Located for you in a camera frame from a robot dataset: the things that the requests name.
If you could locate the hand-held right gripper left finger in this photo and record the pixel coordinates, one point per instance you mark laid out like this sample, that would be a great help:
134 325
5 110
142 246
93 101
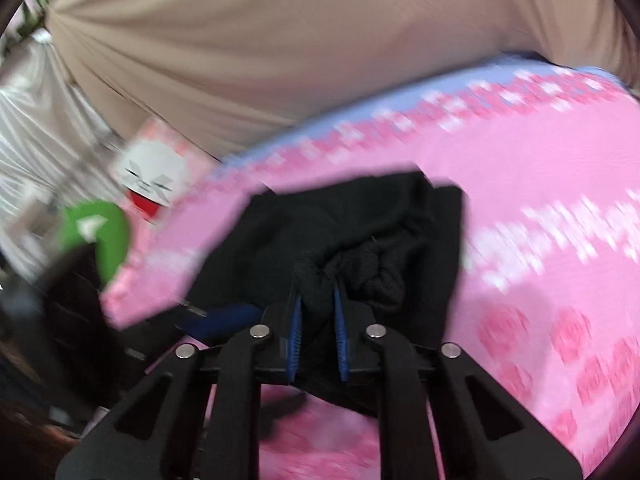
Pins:
295 332

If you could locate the black pants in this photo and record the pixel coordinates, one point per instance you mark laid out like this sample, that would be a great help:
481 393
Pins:
350 240

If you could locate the pink floral bedsheet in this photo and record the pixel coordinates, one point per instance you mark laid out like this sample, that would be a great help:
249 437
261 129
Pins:
525 220

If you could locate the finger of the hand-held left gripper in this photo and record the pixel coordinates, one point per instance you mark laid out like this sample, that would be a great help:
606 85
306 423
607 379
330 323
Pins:
225 320

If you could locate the beige cloth drape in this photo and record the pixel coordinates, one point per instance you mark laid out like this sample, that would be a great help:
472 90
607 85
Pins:
300 45

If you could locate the green plush toy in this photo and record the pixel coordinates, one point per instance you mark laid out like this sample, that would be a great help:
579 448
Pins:
102 232

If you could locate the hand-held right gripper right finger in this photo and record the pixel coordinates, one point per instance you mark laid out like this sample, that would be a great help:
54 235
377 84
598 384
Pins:
341 340

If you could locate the white satin curtain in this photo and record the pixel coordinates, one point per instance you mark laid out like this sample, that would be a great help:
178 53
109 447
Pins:
40 135

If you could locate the dark blurred object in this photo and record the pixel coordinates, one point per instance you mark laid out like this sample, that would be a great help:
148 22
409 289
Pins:
75 330

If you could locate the rabbit face pillow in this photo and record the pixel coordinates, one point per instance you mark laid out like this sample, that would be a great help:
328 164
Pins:
150 180

